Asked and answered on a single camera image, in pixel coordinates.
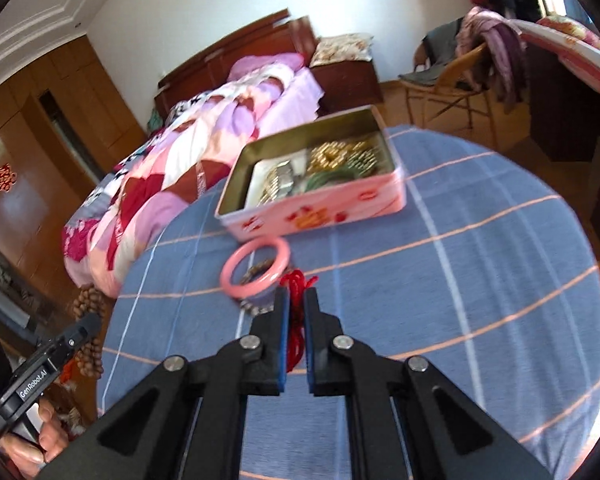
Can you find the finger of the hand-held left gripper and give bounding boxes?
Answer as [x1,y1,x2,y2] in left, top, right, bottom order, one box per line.
[45,312,103,367]

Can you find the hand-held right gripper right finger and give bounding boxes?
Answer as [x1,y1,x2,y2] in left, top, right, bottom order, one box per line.
[302,289,556,480]

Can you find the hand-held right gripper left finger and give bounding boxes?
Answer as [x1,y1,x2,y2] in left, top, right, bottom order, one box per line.
[40,287,292,480]

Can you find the brown wooden bead necklace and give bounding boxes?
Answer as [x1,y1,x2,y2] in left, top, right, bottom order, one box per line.
[72,284,106,378]

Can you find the red string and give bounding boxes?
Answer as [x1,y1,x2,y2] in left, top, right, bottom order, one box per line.
[279,269,318,375]

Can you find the pink tin box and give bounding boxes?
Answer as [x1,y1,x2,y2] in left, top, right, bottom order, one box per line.
[215,105,407,241]

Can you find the green jade bracelet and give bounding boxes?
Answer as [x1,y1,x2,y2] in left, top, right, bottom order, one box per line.
[300,167,376,193]

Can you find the silver mesh watch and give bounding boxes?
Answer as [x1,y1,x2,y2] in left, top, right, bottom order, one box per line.
[267,160,306,196]

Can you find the golden pearl necklace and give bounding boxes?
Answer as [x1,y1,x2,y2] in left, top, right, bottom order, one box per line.
[307,140,383,176]

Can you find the person's left hand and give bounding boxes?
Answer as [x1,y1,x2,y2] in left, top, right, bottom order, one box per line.
[0,399,71,467]

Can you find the pink bangle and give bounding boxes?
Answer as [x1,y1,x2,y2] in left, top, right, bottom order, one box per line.
[220,237,291,298]

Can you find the blue plaid tablecloth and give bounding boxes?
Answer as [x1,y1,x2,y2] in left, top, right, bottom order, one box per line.
[96,125,600,480]

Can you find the pink patchwork quilt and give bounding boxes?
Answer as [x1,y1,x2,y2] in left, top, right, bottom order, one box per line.
[62,67,306,298]

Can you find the wooden wardrobe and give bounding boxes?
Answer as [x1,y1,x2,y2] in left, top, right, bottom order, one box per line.
[0,35,148,306]

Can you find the wooden bed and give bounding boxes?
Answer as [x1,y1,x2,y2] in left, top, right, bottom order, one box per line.
[62,7,326,298]

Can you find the black and white cloth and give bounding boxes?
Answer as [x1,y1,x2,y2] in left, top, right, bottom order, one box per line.
[167,92,216,118]

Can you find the wooden nightstand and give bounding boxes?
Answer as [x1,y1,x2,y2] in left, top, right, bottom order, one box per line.
[312,57,383,121]

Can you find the pink pillow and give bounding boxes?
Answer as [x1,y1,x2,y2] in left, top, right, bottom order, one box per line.
[228,52,305,81]

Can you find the wicker chair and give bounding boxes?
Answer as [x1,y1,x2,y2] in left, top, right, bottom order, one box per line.
[399,42,501,146]

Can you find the floral pillow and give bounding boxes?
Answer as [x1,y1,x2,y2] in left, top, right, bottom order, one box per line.
[309,32,375,67]

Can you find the grey garment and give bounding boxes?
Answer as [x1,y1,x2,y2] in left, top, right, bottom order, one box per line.
[399,17,473,86]

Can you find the dark wooden desk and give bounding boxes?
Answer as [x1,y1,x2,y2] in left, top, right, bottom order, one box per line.
[522,35,600,161]

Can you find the pink and purple clothes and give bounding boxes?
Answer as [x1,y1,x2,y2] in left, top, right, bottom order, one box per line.
[455,6,528,111]

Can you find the floral folded bedding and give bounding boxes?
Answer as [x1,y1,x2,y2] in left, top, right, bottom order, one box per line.
[517,15,600,96]

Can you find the dark brown bead bracelet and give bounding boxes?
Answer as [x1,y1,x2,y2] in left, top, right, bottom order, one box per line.
[237,259,293,317]

